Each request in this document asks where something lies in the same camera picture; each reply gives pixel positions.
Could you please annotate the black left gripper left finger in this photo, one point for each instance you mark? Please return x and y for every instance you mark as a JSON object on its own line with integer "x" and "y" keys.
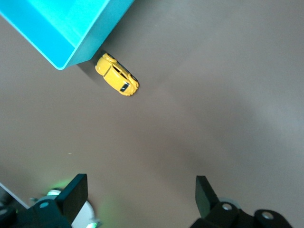
{"x": 71, "y": 197}

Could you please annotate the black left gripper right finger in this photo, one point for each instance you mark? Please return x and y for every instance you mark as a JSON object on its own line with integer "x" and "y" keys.
{"x": 205, "y": 197}

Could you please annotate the yellow beetle toy car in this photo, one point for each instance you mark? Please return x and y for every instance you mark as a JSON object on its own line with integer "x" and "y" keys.
{"x": 114, "y": 76}

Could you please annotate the teal plastic bin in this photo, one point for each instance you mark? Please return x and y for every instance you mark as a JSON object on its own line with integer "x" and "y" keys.
{"x": 47, "y": 28}

